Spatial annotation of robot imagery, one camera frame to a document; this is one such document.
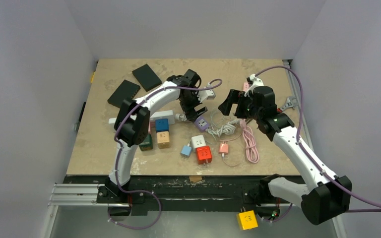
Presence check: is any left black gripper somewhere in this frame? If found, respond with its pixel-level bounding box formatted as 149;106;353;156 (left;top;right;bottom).
179;87;207;122

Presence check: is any purple usb hub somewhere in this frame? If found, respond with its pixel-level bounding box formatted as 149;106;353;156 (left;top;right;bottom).
193;116;210;132

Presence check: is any white power strip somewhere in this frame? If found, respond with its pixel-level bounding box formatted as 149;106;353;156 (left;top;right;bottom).
108;110;175;125

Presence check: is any white cube charger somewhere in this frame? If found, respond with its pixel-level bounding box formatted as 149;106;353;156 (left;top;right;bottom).
190;135;206;151

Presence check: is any navy blue cube charger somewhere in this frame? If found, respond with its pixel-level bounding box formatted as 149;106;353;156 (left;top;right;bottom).
154;119;169;133

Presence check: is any red cube charger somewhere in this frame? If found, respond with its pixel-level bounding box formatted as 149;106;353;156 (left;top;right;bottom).
196;145;212;165

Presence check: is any small pink cube charger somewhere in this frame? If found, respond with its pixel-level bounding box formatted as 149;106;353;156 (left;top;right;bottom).
219;141;229;157

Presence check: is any dark green cube charger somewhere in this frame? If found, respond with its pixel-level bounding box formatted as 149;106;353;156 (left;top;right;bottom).
139;133;153;151

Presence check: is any red handled adjustable wrench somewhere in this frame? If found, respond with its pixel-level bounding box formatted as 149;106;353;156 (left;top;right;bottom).
277;96;299;112

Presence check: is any pink cable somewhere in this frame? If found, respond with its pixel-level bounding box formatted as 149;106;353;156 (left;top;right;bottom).
240;119;260;164

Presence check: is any black ribbed box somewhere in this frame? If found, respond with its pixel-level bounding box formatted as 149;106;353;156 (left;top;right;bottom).
107;80;140;109

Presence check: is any yellow cube charger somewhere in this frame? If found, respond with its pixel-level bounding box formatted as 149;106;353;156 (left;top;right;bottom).
237;207;258;231

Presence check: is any pink power strip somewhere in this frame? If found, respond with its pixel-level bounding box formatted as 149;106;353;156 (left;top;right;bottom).
243;82;250;92

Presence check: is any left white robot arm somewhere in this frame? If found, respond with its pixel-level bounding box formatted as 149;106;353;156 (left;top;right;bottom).
105;69;216;203

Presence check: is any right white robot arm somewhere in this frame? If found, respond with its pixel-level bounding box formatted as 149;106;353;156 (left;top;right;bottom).
218;86;352;225

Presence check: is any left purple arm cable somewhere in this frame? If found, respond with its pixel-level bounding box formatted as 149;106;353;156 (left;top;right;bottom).
106;78;223;230

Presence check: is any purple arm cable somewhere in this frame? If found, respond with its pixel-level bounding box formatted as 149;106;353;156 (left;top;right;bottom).
106;78;223;230
248;65;381;224

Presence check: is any thin white cable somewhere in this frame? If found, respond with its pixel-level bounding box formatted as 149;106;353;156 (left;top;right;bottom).
221;141;247;168

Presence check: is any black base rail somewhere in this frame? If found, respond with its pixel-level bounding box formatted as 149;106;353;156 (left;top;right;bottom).
50;175;288;218

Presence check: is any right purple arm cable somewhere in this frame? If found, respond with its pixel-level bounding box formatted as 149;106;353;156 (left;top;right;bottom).
248;65;381;224

